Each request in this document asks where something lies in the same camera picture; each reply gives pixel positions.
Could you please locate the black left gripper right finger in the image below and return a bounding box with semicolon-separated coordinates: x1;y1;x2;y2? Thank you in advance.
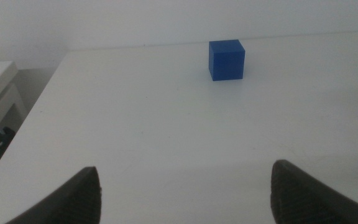
270;159;358;224

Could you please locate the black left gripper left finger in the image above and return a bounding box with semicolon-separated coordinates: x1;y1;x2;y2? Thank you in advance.
4;166;103;224

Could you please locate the blue cube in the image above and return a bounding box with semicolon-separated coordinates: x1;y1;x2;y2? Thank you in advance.
208;39;246;82

